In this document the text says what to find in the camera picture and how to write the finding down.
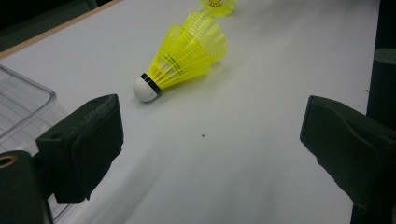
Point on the yellow plastic shuttlecock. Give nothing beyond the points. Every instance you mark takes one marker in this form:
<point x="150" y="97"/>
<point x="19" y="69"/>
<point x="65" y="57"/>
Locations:
<point x="218" y="7"/>
<point x="190" y="53"/>

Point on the dark upright post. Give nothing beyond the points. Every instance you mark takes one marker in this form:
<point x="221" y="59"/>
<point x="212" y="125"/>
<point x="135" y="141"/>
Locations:
<point x="384" y="87"/>

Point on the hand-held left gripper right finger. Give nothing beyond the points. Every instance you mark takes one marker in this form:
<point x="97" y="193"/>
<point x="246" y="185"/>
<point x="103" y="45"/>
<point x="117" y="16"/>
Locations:
<point x="348" y="146"/>

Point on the clear plastic tray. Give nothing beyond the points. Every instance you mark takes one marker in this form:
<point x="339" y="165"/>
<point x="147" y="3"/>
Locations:
<point x="21" y="105"/>

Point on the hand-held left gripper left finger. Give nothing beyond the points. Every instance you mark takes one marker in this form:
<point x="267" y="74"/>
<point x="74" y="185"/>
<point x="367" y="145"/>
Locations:
<point x="84" y="146"/>

